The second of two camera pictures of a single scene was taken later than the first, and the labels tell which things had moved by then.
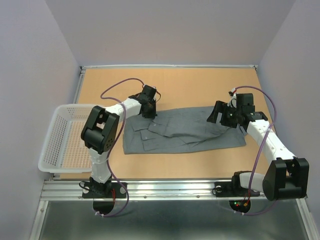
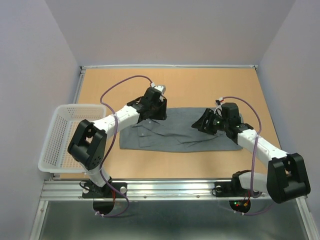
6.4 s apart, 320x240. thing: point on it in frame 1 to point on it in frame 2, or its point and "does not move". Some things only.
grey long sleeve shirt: (176, 129) does not move
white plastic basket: (64, 150) does not move
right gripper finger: (220, 107) to (203, 123)
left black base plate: (119, 188) does not move
